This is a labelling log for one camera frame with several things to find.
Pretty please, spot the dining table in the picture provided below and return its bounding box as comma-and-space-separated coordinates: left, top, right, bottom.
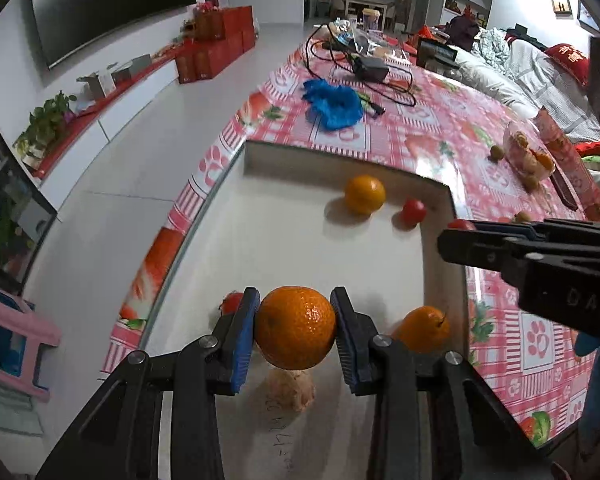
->
344, 0, 396, 23

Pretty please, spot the red pillow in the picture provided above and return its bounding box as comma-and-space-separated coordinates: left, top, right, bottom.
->
545, 44, 592, 86

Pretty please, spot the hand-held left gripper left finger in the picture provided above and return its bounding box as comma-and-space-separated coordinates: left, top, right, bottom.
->
35, 286, 261, 480

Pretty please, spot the white media console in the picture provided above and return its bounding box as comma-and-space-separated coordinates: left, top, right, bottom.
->
30, 45, 181, 211

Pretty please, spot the white sofa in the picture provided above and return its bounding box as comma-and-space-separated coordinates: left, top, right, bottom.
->
450, 25, 600, 161

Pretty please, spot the plastic bag of fruit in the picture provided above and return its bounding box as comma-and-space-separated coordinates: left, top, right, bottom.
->
502, 120, 556, 181

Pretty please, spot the grey box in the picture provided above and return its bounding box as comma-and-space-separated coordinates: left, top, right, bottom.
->
112, 55, 153, 81

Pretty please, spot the clear plastic bag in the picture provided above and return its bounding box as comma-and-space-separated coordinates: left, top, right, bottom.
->
330, 20, 412, 63

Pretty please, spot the pink plastic stool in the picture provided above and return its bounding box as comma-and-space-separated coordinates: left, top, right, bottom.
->
0, 280, 62, 403

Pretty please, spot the black television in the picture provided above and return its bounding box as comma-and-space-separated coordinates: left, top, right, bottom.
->
30, 0, 198, 68

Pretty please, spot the large orange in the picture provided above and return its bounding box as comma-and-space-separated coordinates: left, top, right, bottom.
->
255, 286, 337, 371

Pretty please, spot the glass tank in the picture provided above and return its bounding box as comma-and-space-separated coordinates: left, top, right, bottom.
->
0, 157, 58, 293

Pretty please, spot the open white carton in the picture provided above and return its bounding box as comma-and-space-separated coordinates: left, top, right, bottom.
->
77, 65, 118, 101

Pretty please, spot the long red box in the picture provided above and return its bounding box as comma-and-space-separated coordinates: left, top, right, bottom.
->
535, 107, 600, 221

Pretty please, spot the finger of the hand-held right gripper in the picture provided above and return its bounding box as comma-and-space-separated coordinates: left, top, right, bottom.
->
472, 218, 600, 240
437, 229, 536, 268

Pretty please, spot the stack of red gift boxes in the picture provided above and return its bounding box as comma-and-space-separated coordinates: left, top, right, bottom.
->
175, 4, 258, 84

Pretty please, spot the white rectangular tray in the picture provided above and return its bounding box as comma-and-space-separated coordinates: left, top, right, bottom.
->
140, 140, 468, 480

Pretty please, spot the dark bag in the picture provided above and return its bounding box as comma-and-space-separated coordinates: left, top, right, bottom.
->
447, 15, 481, 51

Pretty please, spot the orange with stem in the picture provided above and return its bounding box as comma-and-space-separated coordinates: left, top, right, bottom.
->
395, 306, 452, 356

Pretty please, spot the black power adapter with cables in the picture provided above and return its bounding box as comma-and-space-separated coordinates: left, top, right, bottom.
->
305, 22, 418, 118

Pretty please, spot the strawberry print tablecloth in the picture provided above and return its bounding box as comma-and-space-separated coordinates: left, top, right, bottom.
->
100, 25, 600, 461

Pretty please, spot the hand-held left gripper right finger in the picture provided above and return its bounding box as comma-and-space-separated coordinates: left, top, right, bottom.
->
330, 286, 556, 480

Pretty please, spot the potted green plant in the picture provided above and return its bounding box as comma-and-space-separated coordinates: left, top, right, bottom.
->
12, 91, 78, 161

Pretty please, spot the person's right hand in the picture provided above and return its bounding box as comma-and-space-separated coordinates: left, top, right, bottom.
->
574, 329, 600, 360

